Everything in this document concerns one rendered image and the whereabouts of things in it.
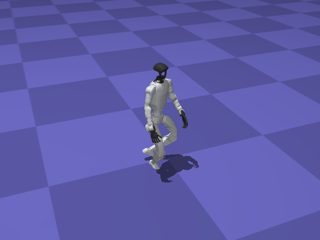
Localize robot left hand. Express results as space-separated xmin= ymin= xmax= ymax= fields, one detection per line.
xmin=180 ymin=110 xmax=188 ymax=129

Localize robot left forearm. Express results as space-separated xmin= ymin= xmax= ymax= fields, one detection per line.
xmin=172 ymin=97 xmax=185 ymax=115

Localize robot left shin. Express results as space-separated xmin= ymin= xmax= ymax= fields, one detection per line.
xmin=148 ymin=133 xmax=173 ymax=152

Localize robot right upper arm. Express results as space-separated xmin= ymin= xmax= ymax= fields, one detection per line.
xmin=144 ymin=85 xmax=156 ymax=112

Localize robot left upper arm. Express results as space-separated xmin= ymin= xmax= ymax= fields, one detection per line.
xmin=165 ymin=78 xmax=177 ymax=101

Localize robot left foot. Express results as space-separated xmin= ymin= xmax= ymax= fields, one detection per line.
xmin=142 ymin=148 xmax=155 ymax=157

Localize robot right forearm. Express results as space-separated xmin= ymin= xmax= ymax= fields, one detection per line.
xmin=145 ymin=107 xmax=154 ymax=131

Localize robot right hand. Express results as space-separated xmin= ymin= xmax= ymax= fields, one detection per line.
xmin=150 ymin=125 xmax=162 ymax=143

